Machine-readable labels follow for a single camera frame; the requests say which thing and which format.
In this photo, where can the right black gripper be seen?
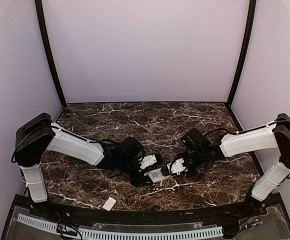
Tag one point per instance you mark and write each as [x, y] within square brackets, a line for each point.
[192, 173]

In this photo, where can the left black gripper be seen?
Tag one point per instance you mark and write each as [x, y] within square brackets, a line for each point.
[140, 181]

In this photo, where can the white remote control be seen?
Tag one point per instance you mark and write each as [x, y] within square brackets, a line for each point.
[160, 174]

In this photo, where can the white battery cover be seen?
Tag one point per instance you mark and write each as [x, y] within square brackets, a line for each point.
[109, 204]

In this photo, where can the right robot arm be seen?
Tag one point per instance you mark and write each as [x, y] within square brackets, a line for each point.
[274, 135]

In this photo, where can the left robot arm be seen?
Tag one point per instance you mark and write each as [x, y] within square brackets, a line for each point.
[42, 134]

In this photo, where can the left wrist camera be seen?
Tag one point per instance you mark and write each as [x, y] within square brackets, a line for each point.
[149, 161]

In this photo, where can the black front rail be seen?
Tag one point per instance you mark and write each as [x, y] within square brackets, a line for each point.
[88, 216]

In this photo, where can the white slotted cable duct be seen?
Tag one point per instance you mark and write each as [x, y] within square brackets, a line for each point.
[103, 231]

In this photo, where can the right black frame post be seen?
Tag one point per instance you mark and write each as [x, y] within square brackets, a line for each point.
[243, 52]

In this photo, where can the black frame post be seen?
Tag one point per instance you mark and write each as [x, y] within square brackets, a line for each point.
[243, 52]
[48, 52]

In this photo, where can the left black frame post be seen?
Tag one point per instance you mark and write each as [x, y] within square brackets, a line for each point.
[48, 52]

